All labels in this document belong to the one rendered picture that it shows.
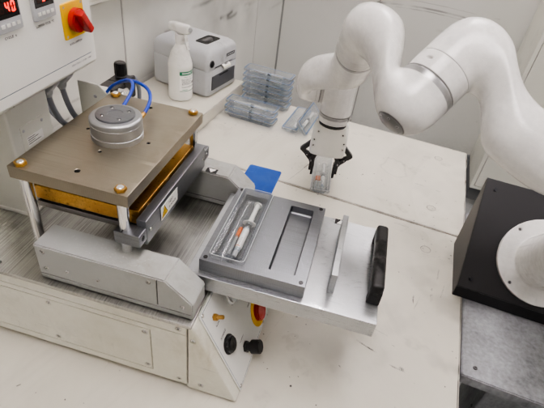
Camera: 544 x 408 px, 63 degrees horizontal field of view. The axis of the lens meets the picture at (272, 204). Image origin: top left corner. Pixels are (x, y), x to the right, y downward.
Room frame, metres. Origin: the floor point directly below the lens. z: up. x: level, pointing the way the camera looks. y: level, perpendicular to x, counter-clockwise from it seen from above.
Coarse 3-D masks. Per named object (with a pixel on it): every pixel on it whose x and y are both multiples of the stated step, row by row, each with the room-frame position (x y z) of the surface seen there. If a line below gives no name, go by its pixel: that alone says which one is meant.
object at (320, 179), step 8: (320, 160) 1.17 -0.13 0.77; (328, 160) 1.18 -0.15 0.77; (320, 168) 1.12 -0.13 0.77; (328, 168) 1.13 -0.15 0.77; (312, 176) 1.07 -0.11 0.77; (320, 176) 1.08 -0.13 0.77; (328, 176) 1.09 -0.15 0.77; (312, 184) 1.04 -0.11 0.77; (320, 184) 1.04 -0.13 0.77; (328, 184) 1.05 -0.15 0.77
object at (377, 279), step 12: (384, 228) 0.59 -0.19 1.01; (372, 240) 0.59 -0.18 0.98; (384, 240) 0.55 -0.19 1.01; (384, 252) 0.53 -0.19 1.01; (372, 264) 0.51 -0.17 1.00; (384, 264) 0.50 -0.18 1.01; (372, 276) 0.47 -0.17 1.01; (384, 276) 0.47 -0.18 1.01; (372, 288) 0.45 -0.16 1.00; (384, 288) 0.45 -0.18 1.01; (372, 300) 0.45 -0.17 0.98
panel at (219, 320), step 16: (208, 304) 0.45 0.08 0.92; (224, 304) 0.48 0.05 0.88; (240, 304) 0.52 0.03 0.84; (208, 320) 0.43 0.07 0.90; (224, 320) 0.46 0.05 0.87; (240, 320) 0.50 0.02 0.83; (256, 320) 0.53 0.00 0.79; (224, 336) 0.44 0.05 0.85; (240, 336) 0.47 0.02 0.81; (256, 336) 0.51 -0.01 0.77; (224, 352) 0.42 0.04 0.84; (240, 352) 0.45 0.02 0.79; (240, 368) 0.43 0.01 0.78; (240, 384) 0.41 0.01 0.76
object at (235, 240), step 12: (252, 192) 0.64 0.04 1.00; (264, 192) 0.65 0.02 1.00; (240, 204) 0.60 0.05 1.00; (252, 204) 0.61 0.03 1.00; (264, 204) 0.61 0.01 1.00; (240, 216) 0.57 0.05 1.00; (252, 216) 0.57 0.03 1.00; (228, 228) 0.53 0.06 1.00; (240, 228) 0.54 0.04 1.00; (252, 228) 0.54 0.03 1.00; (216, 240) 0.50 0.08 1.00; (228, 240) 0.51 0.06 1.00; (240, 240) 0.51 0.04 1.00; (252, 240) 0.51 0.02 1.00; (216, 252) 0.48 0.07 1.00; (228, 252) 0.48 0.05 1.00; (240, 252) 0.49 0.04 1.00
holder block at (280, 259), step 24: (240, 192) 0.65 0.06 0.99; (288, 216) 0.61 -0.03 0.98; (312, 216) 0.61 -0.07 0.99; (264, 240) 0.53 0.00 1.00; (288, 240) 0.55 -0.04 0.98; (312, 240) 0.55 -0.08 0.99; (216, 264) 0.46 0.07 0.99; (264, 264) 0.48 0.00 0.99; (288, 264) 0.50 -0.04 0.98; (288, 288) 0.45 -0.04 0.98
